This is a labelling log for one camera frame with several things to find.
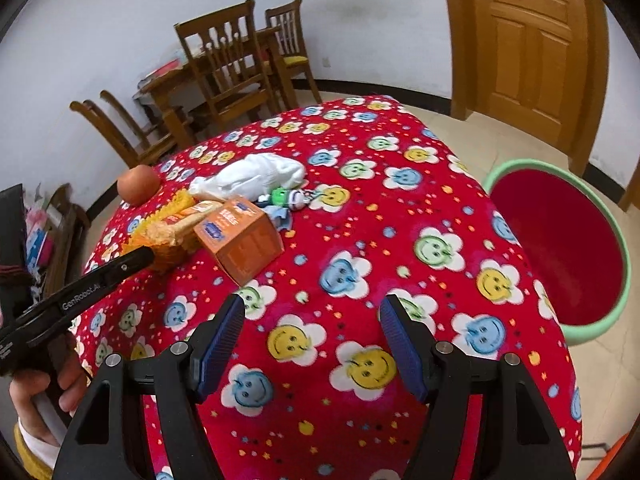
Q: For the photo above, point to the green white toy figure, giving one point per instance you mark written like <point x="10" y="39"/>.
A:
<point x="287" y="200"/>

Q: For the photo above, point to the dark cloth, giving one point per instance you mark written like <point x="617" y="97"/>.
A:
<point x="11" y="240"/>

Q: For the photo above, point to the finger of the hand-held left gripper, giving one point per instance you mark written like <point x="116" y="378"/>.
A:
<point x="127" y="264"/>

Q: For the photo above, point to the white cloth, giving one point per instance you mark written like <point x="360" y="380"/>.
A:
<point x="250" y="176"/>

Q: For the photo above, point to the green rimmed red basin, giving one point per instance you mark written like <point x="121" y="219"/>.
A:
<point x="560" y="245"/>

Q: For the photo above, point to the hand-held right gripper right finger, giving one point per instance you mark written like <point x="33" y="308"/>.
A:
<point x="402" y="345"/>

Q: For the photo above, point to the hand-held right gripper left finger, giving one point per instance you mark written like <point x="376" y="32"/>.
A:
<point x="220" y="345"/>

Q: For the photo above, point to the orange snack packet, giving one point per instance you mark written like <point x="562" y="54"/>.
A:
<point x="192" y="212"/>

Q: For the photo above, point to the orange cardboard box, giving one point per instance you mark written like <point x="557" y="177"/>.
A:
<point x="240" y="240"/>

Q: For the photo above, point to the person's left hand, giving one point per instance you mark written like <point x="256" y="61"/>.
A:
<point x="25" y="407"/>

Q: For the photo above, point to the orange plastic stool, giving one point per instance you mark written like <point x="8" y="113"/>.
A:
<point x="620" y="462"/>

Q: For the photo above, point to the wooden chair with yellow cushion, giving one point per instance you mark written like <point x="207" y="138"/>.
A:
<point x="292" y="45"/>

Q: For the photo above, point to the yellow foam fruit net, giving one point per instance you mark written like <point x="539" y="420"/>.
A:
<point x="137" y="240"/>

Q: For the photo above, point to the wooden storage rack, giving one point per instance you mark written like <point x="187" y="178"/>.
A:
<point x="62" y="240"/>

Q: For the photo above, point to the red smiley flower tablecloth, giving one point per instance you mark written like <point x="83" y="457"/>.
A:
<point x="350" y="270"/>

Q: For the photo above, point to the red flat packet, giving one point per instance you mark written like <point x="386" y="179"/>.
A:
<point x="165" y="67"/>

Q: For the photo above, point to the orange round fruit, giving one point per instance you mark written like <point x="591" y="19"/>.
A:
<point x="138" y="185"/>

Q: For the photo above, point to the wooden slat back chair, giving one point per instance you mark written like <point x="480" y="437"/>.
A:
<point x="130" y="117"/>
<point x="107" y="132"/>
<point x="225" y="65"/>

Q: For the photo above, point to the wooden dining table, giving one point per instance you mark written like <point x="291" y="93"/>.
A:
<point x="170" y="95"/>

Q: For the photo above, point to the wooden panel door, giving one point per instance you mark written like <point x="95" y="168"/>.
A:
<point x="530" y="45"/>
<point x="631" y="187"/>

